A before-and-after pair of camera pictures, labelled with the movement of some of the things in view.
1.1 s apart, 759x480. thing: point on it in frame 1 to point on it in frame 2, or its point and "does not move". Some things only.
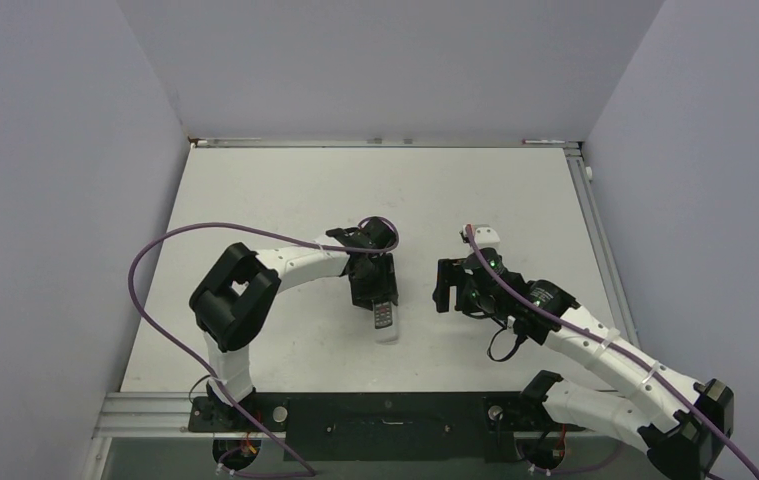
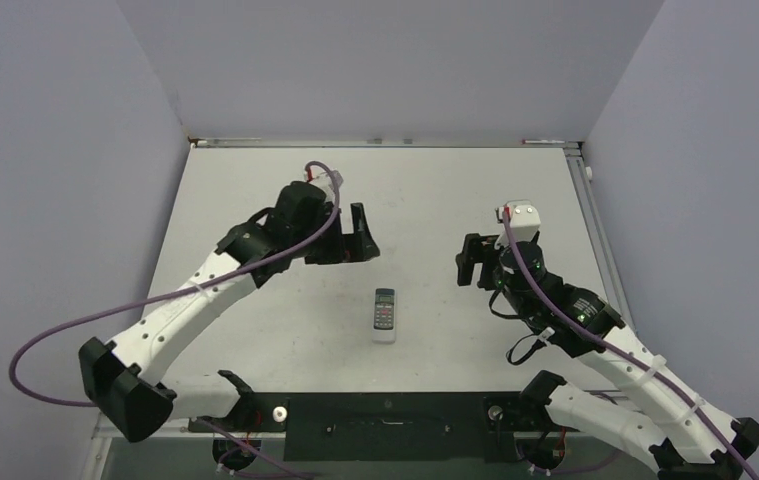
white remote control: (385, 322) does not move
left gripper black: (364, 296) to (347, 247)
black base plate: (382, 427) does not move
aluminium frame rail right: (600, 246) does not move
